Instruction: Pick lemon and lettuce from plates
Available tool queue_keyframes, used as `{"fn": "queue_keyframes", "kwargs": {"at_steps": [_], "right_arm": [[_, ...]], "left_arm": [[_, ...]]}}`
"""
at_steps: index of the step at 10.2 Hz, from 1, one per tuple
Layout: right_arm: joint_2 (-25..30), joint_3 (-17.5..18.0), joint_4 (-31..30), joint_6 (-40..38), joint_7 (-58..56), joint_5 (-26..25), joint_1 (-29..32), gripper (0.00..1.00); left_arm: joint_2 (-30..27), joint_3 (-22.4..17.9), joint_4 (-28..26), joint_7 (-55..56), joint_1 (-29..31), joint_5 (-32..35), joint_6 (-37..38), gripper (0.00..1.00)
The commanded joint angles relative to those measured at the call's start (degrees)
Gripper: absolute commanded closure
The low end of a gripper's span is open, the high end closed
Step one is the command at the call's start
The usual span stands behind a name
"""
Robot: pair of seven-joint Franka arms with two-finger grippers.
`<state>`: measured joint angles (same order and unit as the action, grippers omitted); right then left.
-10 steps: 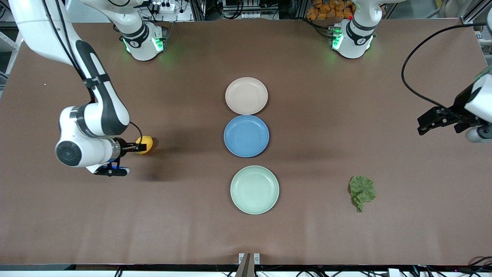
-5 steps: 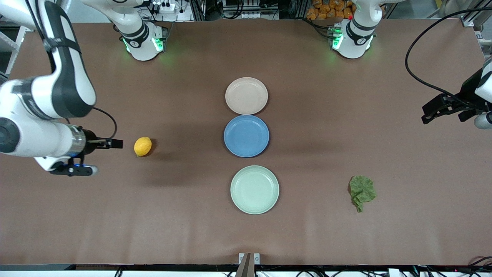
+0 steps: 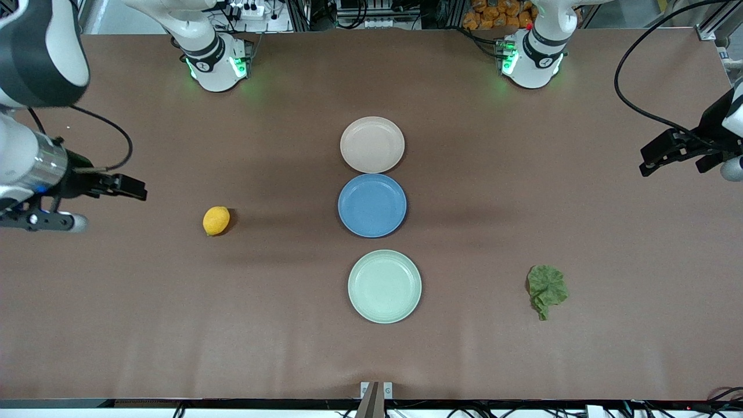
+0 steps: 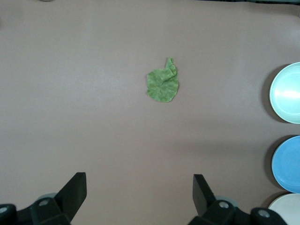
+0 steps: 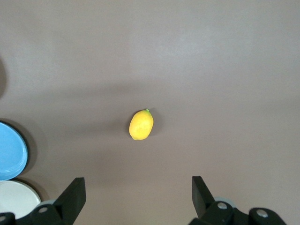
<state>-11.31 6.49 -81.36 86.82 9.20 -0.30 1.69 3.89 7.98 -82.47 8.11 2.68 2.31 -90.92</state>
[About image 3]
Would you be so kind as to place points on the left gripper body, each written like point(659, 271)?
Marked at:
point(711, 123)

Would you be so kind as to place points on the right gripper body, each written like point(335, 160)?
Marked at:
point(77, 177)

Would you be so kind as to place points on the yellow lemon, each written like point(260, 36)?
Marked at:
point(216, 220)

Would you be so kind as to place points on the green lettuce leaf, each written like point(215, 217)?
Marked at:
point(547, 285)

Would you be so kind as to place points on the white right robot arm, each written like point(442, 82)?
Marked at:
point(215, 64)

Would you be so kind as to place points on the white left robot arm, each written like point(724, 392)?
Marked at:
point(534, 64)

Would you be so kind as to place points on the brown table cover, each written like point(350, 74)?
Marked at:
point(232, 319)

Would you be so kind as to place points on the white power strip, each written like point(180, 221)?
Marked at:
point(246, 10)

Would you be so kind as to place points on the orange snack bags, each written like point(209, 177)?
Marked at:
point(493, 14)

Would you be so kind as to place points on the blue round plate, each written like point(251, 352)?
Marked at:
point(372, 205)

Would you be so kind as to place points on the beige round plate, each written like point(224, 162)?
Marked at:
point(372, 144)

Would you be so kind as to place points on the pale green round plate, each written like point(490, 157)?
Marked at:
point(384, 286)

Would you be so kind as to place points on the aluminium frame post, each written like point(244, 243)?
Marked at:
point(87, 14)
point(720, 20)

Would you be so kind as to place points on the metal camera bracket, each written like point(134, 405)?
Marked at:
point(376, 397)

